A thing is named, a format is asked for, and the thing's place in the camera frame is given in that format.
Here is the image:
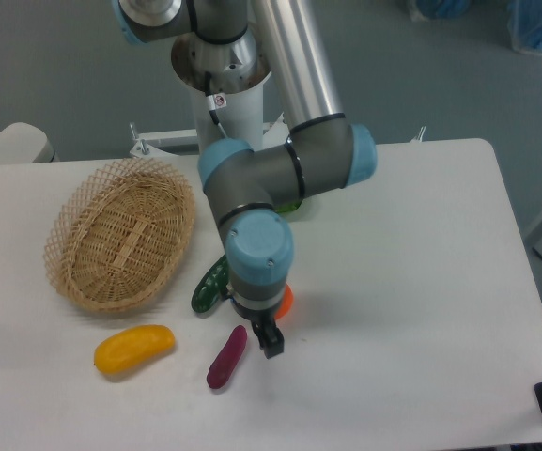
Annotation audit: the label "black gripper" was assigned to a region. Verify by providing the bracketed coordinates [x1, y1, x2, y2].
[227, 281, 285, 359]

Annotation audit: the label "green cucumber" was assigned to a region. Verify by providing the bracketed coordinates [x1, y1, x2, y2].
[191, 255, 229, 315]

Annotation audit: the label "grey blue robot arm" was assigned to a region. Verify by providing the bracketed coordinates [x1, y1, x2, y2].
[112, 1, 377, 358]

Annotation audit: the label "orange tangerine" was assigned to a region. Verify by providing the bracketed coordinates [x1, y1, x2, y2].
[274, 284, 294, 319]

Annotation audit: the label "purple sweet potato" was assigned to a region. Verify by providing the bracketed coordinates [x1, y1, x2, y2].
[206, 325, 248, 390]

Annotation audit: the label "green bok choy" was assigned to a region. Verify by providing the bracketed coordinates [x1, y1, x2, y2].
[275, 200, 302, 215]

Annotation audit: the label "yellow mango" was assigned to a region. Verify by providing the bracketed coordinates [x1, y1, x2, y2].
[93, 324, 176, 375]

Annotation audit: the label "woven wicker basket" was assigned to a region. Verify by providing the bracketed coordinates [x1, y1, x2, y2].
[44, 159, 195, 314]

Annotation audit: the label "white chair left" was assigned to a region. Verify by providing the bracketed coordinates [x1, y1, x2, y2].
[0, 122, 60, 165]

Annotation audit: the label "blue plastic bag middle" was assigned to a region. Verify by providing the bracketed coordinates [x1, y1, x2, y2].
[405, 0, 472, 22]

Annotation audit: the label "blue plastic bag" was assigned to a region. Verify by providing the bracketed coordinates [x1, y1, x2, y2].
[405, 0, 472, 22]
[507, 0, 542, 56]

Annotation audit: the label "blue plastic bag right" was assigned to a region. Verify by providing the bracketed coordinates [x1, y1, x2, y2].
[507, 0, 542, 56]

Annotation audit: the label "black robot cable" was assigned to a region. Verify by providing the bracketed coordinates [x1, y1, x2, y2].
[203, 70, 230, 140]

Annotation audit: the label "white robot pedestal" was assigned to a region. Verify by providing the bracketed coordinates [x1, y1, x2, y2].
[128, 27, 290, 159]

